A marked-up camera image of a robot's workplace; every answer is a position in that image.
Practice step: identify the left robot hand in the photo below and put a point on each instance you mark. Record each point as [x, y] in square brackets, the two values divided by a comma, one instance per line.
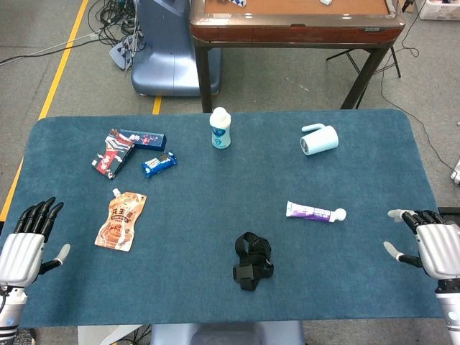
[19, 251]

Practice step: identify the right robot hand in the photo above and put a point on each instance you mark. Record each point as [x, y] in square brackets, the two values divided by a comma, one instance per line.
[438, 248]

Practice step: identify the white purple toothpaste tube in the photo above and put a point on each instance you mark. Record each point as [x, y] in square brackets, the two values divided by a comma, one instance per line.
[309, 212]

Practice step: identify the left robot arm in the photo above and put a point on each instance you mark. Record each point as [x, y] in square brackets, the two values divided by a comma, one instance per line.
[10, 309]

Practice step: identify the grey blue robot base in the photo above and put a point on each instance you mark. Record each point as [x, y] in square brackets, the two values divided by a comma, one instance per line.
[230, 334]

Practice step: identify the light blue mug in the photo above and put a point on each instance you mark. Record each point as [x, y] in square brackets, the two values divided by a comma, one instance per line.
[321, 140]

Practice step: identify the black block beside table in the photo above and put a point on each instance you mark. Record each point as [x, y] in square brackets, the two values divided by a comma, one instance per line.
[449, 213]

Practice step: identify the grey device on floor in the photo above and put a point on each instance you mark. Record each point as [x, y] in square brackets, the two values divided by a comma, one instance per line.
[455, 177]

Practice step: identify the orange spout pouch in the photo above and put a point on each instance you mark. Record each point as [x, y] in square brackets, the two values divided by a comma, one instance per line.
[120, 223]

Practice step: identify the white panel under table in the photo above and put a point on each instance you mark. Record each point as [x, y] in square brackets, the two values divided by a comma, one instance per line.
[104, 336]

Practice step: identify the black red patterned box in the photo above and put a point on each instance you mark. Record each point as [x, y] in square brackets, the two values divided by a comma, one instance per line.
[113, 154]

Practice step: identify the blue cookie packet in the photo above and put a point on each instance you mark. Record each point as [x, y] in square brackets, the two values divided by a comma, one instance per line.
[158, 164]

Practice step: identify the dark blue long box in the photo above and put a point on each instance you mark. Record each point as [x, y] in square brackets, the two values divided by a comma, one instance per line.
[149, 140]

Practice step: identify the blue table mat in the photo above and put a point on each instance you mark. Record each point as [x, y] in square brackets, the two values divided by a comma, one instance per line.
[215, 197]

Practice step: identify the grey power strip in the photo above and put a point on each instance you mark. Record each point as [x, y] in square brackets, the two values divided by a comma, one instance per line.
[120, 54]

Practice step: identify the white yogurt drink bottle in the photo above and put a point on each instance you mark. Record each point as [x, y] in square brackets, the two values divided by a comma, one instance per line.
[220, 129]

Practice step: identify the white storage crate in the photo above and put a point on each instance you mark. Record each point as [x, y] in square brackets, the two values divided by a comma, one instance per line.
[440, 10]

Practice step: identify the brown mahjong table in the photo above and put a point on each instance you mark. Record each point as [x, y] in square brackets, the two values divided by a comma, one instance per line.
[294, 28]

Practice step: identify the blue white snake puzzle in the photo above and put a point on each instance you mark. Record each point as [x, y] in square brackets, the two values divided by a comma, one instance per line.
[233, 2]

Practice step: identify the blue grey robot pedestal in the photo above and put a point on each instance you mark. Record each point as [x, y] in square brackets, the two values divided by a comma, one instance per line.
[161, 54]

